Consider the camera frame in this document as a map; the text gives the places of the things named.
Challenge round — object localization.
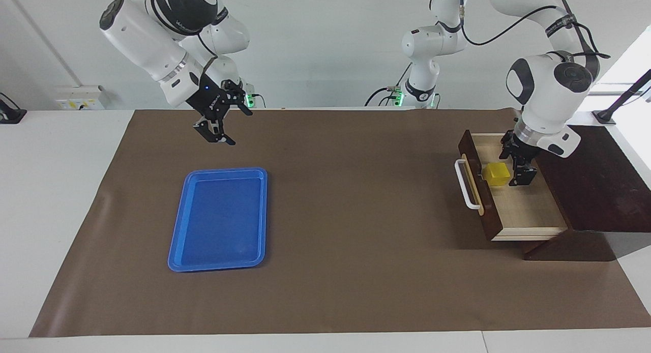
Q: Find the black angled pole stand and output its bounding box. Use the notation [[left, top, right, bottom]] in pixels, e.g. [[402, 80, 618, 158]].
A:
[[593, 69, 651, 126]]

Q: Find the white drawer handle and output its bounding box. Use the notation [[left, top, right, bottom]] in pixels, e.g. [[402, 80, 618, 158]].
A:
[[454, 159, 482, 211]]

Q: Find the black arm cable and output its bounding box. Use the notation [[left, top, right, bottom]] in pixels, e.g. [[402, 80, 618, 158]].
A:
[[196, 34, 219, 86], [459, 0, 611, 60]]

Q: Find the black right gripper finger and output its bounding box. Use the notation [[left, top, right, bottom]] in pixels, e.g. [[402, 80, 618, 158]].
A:
[[226, 80, 253, 115], [193, 118, 236, 146]]

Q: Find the white wall socket box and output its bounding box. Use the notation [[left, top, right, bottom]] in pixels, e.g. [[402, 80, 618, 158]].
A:
[[55, 86, 106, 110]]

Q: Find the yellow cube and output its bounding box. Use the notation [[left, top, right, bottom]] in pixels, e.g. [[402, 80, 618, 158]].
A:
[[483, 162, 511, 187]]

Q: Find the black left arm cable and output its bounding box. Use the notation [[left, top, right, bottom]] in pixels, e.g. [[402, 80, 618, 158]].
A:
[[459, 0, 611, 60]]

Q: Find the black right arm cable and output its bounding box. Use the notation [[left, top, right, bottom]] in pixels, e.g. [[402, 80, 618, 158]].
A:
[[196, 34, 219, 86]]

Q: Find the black clamp stand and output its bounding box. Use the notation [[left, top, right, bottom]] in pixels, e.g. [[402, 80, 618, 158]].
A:
[[0, 93, 27, 124]]

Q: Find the brown table mat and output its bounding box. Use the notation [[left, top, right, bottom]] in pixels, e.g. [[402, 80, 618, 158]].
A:
[[29, 108, 651, 338]]

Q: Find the wooden drawer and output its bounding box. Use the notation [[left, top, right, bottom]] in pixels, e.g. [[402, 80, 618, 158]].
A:
[[458, 130, 568, 242]]

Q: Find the dark wooden cabinet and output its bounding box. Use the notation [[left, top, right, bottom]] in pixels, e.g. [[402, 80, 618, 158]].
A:
[[524, 124, 651, 262]]

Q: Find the blue plastic tray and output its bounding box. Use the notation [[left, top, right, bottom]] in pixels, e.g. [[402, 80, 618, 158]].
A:
[[168, 167, 269, 272]]

